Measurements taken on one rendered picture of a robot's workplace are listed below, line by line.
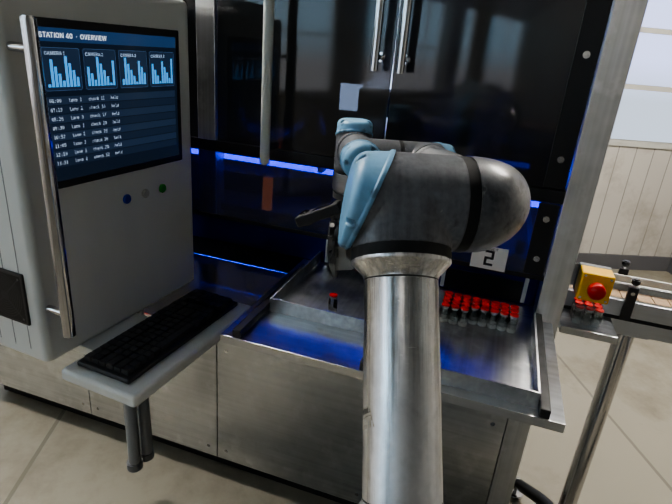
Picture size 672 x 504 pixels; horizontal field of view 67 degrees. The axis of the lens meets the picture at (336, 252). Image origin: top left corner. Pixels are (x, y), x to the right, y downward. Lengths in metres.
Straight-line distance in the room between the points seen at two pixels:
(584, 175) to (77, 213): 1.10
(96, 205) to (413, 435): 0.88
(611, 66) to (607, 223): 3.33
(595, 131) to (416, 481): 0.90
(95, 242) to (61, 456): 1.18
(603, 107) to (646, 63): 3.08
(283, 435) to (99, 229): 0.93
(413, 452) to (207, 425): 1.43
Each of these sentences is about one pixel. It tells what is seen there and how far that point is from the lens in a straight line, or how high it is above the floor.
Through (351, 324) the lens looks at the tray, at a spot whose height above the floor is 0.90.
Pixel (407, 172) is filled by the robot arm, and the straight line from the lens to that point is 0.57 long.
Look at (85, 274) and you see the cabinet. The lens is 1.24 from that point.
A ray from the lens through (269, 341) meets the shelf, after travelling 1.11.
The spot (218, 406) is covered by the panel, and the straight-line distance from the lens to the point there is 1.85.
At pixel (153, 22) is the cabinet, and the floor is 1.49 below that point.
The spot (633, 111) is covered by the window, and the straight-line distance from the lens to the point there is 4.34.
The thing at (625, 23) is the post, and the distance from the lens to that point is 1.26.
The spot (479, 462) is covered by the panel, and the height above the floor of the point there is 0.40.
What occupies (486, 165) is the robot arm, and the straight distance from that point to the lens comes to 0.61.
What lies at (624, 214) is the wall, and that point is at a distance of 4.57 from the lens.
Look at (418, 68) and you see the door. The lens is 1.27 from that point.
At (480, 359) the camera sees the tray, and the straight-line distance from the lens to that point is 1.15.
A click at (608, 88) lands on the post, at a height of 1.44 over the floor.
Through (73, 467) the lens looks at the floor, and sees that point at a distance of 2.20.
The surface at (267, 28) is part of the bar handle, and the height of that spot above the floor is 1.50.
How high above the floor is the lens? 1.47
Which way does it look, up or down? 22 degrees down
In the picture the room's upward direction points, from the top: 5 degrees clockwise
